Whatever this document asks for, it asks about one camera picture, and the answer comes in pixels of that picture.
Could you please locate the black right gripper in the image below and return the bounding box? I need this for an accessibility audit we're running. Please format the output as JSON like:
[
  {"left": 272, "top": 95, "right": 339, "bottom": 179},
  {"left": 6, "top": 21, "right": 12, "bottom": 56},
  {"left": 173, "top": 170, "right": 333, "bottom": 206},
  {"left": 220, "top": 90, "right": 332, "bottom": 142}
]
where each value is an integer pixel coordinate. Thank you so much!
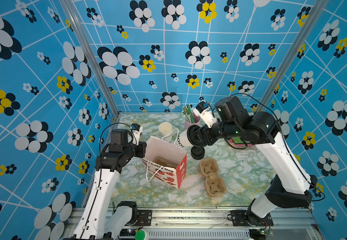
[{"left": 189, "top": 118, "right": 241, "bottom": 147}]

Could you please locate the white paper coffee cup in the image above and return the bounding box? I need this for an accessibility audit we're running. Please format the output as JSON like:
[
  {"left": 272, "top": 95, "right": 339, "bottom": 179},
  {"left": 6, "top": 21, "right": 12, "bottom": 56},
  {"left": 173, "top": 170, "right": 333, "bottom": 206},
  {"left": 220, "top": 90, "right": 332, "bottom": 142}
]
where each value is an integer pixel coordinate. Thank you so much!
[{"left": 176, "top": 129, "right": 193, "bottom": 147}]

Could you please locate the red white paper gift bag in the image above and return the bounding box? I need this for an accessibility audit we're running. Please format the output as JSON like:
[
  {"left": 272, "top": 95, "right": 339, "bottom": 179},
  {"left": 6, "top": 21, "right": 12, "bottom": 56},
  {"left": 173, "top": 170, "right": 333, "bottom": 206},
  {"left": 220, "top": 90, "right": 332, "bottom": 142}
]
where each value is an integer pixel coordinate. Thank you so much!
[{"left": 142, "top": 129, "right": 187, "bottom": 189}]

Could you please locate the brown pulp cup carrier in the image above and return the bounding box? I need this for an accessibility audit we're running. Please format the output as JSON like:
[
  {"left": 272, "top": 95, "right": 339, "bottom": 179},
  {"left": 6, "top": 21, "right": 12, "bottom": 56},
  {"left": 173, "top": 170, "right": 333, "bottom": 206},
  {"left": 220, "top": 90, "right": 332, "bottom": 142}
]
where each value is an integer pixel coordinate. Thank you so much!
[{"left": 199, "top": 158, "right": 227, "bottom": 198}]

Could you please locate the black cup lid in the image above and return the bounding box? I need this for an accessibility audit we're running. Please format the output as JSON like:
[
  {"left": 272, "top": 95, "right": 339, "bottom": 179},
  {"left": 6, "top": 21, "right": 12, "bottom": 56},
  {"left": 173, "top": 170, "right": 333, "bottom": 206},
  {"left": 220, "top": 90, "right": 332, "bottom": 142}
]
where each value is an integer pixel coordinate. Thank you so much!
[{"left": 187, "top": 125, "right": 202, "bottom": 146}]

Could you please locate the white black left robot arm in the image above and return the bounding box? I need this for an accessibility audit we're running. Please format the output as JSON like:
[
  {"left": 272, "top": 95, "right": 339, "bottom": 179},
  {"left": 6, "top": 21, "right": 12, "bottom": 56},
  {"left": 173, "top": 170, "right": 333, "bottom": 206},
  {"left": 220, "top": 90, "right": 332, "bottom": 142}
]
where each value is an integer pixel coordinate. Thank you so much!
[{"left": 70, "top": 124, "right": 147, "bottom": 240}]

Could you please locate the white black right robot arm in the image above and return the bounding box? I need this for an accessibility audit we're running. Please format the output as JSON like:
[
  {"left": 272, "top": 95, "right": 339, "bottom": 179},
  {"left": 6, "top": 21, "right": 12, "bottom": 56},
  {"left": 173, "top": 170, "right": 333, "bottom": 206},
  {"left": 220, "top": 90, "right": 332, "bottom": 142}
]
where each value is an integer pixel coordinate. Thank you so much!
[{"left": 180, "top": 96, "right": 317, "bottom": 226}]

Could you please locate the pink straw holder cup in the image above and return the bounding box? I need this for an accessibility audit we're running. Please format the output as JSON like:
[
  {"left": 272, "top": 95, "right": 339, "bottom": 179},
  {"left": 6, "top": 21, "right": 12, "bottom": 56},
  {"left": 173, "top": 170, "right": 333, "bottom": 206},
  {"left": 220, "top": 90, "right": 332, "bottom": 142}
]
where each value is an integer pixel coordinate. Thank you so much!
[{"left": 184, "top": 115, "right": 200, "bottom": 130}]

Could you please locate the stack of white paper cups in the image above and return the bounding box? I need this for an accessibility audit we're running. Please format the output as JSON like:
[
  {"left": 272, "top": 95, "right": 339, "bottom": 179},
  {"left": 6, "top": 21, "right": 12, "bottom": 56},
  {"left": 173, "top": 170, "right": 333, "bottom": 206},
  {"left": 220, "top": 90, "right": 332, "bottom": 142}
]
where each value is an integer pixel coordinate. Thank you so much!
[{"left": 158, "top": 122, "right": 173, "bottom": 143}]

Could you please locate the green push button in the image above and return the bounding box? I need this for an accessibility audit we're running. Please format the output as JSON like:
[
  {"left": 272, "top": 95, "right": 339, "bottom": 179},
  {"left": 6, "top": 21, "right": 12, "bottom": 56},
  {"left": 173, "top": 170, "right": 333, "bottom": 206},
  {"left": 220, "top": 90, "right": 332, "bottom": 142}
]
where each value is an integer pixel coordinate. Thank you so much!
[{"left": 135, "top": 229, "right": 150, "bottom": 240}]

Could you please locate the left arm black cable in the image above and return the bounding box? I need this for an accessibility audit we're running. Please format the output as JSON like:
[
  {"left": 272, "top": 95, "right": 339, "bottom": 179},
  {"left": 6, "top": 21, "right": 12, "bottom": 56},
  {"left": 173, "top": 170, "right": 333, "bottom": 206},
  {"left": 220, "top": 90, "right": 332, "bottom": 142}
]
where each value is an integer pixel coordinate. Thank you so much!
[{"left": 80, "top": 122, "right": 138, "bottom": 238}]

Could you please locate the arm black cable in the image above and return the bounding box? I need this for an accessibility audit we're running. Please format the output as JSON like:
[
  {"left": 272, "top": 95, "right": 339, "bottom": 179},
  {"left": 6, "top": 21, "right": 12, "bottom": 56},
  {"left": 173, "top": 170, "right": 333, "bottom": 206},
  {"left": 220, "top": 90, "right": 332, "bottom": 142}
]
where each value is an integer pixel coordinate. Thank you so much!
[
  {"left": 224, "top": 92, "right": 326, "bottom": 202},
  {"left": 80, "top": 122, "right": 138, "bottom": 238}
]

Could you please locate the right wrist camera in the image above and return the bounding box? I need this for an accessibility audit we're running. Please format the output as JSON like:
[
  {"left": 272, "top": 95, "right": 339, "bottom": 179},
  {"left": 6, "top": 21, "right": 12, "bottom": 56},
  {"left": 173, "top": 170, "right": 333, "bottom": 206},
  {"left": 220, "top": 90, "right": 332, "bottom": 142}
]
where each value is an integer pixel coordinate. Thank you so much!
[{"left": 193, "top": 101, "right": 217, "bottom": 128}]

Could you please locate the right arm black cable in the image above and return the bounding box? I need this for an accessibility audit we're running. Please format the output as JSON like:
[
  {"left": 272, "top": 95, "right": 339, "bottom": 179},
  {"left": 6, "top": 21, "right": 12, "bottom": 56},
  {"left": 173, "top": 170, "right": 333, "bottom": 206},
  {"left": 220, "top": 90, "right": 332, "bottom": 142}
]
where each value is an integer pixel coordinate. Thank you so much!
[{"left": 224, "top": 92, "right": 326, "bottom": 202}]

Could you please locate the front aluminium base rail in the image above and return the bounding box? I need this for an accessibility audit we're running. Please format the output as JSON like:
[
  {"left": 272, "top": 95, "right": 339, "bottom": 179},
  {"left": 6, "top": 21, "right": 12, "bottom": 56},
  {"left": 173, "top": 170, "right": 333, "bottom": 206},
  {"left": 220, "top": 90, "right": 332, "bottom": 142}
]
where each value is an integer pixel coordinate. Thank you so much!
[{"left": 119, "top": 207, "right": 323, "bottom": 240}]

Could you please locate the left aluminium frame post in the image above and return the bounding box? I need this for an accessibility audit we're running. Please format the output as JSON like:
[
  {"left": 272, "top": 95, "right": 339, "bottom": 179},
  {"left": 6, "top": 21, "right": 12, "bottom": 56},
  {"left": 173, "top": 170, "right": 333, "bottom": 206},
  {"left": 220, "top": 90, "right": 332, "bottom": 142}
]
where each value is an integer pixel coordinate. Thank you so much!
[{"left": 60, "top": 0, "right": 119, "bottom": 120}]

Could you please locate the aluminium frame post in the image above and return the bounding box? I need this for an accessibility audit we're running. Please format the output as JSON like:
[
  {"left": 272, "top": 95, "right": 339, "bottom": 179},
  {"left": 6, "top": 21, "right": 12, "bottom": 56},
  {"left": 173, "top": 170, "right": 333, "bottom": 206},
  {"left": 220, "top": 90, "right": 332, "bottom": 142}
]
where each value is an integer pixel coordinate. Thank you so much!
[
  {"left": 60, "top": 0, "right": 119, "bottom": 120},
  {"left": 256, "top": 0, "right": 329, "bottom": 113}
]

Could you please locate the right aluminium frame post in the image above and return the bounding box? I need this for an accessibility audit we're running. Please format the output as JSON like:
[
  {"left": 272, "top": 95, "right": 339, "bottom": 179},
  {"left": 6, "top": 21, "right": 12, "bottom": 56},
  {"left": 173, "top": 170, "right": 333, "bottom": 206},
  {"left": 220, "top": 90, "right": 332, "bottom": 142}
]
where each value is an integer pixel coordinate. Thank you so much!
[{"left": 256, "top": 0, "right": 329, "bottom": 113}]

